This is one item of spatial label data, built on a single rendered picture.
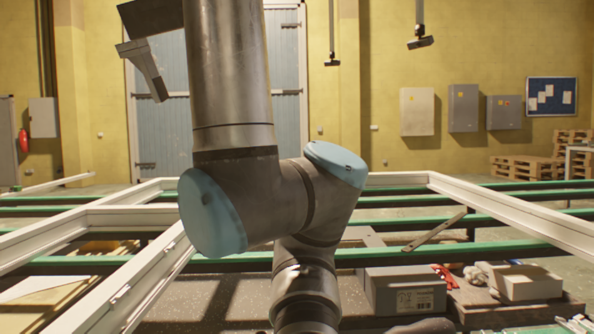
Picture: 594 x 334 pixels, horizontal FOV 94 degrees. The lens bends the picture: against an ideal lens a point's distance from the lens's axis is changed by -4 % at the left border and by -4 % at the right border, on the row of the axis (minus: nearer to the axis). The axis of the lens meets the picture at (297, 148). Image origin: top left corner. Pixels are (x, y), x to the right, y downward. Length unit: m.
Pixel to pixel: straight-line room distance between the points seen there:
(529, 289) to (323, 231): 0.92
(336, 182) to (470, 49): 7.80
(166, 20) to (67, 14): 7.71
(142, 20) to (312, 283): 0.42
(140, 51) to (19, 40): 8.76
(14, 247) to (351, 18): 6.47
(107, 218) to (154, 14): 0.82
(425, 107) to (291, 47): 3.28
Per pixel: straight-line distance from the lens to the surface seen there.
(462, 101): 7.58
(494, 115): 8.00
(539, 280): 1.24
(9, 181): 9.37
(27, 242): 1.05
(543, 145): 9.10
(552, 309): 1.25
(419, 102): 7.12
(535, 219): 1.09
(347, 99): 6.41
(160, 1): 0.48
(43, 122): 8.42
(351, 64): 6.54
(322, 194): 0.34
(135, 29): 0.51
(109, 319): 0.58
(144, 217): 1.11
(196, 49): 0.31
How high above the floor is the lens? 1.19
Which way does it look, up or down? 4 degrees down
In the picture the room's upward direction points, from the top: 1 degrees counter-clockwise
